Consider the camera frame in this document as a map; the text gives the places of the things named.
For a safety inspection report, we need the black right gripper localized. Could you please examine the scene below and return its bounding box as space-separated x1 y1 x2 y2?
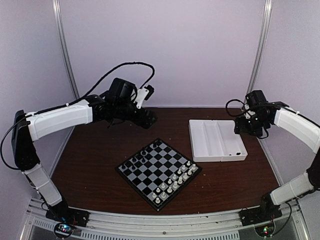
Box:
234 112 269 137

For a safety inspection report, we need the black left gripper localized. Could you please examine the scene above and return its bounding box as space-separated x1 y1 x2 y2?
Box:
114 101 159 129

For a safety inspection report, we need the white plastic divided tray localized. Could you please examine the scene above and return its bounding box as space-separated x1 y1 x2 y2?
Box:
188 119 248 163

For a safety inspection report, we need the black white chessboard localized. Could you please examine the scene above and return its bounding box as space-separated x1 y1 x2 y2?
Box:
115 138 202 212

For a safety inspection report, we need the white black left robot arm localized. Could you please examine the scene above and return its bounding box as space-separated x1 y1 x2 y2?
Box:
9 78 157 222

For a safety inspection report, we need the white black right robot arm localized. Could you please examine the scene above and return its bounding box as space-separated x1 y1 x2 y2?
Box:
234 100 320 221

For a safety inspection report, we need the white chess piece row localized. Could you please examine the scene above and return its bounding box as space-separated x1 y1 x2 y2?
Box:
147 160 201 208

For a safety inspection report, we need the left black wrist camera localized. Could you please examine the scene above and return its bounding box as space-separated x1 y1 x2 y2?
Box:
144 85 155 101

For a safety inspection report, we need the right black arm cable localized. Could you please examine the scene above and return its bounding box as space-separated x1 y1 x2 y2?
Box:
225 99 248 118

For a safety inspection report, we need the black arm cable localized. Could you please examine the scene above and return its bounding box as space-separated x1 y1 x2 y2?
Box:
64 61 156 108
225 99 248 118

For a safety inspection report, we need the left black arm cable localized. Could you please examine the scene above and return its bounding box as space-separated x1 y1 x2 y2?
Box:
64 61 156 108

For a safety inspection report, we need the right aluminium frame post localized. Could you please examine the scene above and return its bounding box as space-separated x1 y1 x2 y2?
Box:
245 0 273 94

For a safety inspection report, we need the aluminium frame post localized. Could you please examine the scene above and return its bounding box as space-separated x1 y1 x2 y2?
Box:
52 0 80 102
245 0 273 94

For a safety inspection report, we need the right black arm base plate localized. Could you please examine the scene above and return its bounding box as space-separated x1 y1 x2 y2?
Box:
238 196 282 227

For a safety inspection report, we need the front aluminium rail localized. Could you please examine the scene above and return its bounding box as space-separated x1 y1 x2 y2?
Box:
18 198 311 240

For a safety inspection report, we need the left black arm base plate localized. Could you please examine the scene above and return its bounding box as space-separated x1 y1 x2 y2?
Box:
45 200 90 227

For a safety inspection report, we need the left aluminium frame post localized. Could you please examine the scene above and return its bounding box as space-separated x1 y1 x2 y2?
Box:
52 0 80 102

